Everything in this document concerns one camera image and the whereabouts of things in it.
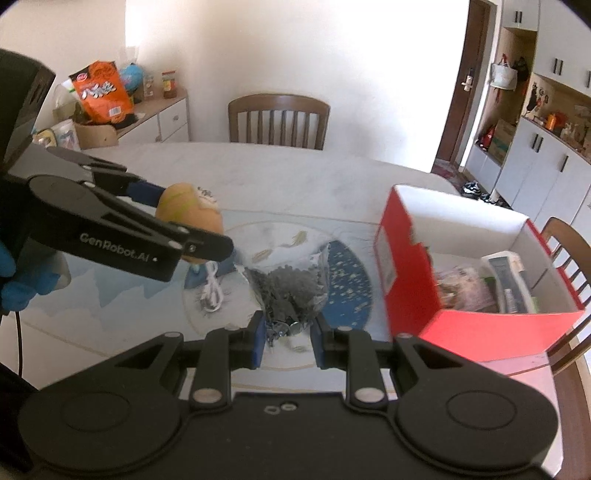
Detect white wall cabinet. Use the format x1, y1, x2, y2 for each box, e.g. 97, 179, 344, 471
464, 0, 591, 228

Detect orange snack bag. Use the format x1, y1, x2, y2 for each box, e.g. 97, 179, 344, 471
68, 60, 136, 125

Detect white sideboard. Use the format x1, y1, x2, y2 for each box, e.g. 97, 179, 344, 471
78, 87, 191, 149

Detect blue globe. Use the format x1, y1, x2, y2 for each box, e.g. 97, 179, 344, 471
119, 64, 145, 106

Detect red cardboard box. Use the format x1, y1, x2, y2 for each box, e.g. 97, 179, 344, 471
373, 184, 587, 363

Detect white hanging bag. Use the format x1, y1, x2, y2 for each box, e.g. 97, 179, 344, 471
490, 62, 518, 91

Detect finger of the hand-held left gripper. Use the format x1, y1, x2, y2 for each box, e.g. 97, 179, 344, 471
27, 175, 234, 282
28, 146, 166, 208

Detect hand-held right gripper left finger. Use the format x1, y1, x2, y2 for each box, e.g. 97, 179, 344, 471
111, 310, 267, 409

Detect white cable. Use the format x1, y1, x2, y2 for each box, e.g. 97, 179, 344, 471
198, 260, 223, 315

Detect light wooden chair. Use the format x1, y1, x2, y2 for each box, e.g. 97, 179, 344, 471
73, 122, 119, 150

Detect black cable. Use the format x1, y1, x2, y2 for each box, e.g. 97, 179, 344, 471
13, 311, 25, 376

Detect brown door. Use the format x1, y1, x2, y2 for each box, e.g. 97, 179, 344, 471
436, 0, 496, 174

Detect printed canister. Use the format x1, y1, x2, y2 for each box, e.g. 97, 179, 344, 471
50, 120, 80, 151

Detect white marble desktop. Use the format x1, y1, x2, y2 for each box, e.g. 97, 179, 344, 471
0, 141, 570, 394

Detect clear bag of dark screws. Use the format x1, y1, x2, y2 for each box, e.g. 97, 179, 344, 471
244, 244, 332, 339

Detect person's left hand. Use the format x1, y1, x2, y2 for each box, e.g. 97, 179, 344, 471
0, 242, 59, 315

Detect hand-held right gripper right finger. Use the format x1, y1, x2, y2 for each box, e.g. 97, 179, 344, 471
310, 314, 462, 409

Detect yellow plush toy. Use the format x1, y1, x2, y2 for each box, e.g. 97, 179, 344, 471
154, 183, 226, 265

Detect fish print table mat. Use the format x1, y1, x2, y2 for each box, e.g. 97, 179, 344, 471
0, 217, 394, 376

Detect brown wooden chair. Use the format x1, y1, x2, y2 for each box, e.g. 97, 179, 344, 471
539, 216, 591, 376
227, 94, 331, 151

